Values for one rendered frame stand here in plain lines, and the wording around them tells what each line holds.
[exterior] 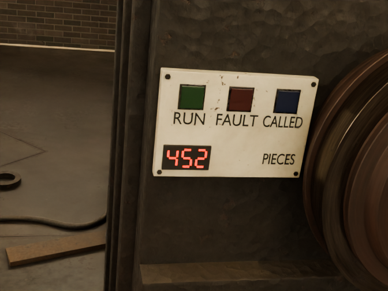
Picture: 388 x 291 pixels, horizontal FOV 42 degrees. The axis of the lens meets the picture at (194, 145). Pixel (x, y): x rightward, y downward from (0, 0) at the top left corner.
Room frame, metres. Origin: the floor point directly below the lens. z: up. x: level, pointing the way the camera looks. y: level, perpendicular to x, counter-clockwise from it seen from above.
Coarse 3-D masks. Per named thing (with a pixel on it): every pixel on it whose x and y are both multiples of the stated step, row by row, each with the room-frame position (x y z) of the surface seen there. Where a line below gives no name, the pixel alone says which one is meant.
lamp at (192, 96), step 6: (186, 90) 0.76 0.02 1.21; (192, 90) 0.76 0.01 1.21; (198, 90) 0.76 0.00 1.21; (186, 96) 0.76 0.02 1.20; (192, 96) 0.76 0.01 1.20; (198, 96) 0.76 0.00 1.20; (180, 102) 0.75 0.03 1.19; (186, 102) 0.76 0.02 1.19; (192, 102) 0.76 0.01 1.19; (198, 102) 0.76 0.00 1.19; (186, 108) 0.76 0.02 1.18; (192, 108) 0.76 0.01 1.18; (198, 108) 0.76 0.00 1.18
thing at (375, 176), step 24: (384, 120) 0.69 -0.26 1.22; (384, 144) 0.68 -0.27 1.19; (360, 168) 0.67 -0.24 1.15; (384, 168) 0.67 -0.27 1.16; (360, 192) 0.67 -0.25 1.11; (384, 192) 0.66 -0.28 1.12; (360, 216) 0.67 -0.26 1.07; (384, 216) 0.66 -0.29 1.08; (360, 240) 0.68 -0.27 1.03; (384, 240) 0.66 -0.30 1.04; (384, 264) 0.69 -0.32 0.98
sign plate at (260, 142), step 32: (160, 96) 0.75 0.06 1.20; (224, 96) 0.78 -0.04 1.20; (256, 96) 0.79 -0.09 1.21; (160, 128) 0.75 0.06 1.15; (192, 128) 0.76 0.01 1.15; (224, 128) 0.78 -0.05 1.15; (256, 128) 0.79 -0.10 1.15; (288, 128) 0.80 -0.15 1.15; (160, 160) 0.75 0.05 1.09; (192, 160) 0.76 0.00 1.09; (224, 160) 0.78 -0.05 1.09; (256, 160) 0.79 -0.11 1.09; (288, 160) 0.81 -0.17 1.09
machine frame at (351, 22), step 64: (128, 0) 1.04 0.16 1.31; (192, 0) 0.78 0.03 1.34; (256, 0) 0.80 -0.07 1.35; (320, 0) 0.83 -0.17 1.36; (384, 0) 0.85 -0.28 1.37; (128, 64) 0.88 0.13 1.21; (192, 64) 0.78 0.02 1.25; (256, 64) 0.81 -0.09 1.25; (320, 64) 0.83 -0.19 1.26; (128, 128) 0.84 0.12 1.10; (128, 192) 0.84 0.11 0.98; (192, 192) 0.79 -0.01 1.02; (256, 192) 0.82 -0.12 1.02; (128, 256) 0.85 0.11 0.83; (192, 256) 0.79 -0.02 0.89; (256, 256) 0.82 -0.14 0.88; (320, 256) 0.85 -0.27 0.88
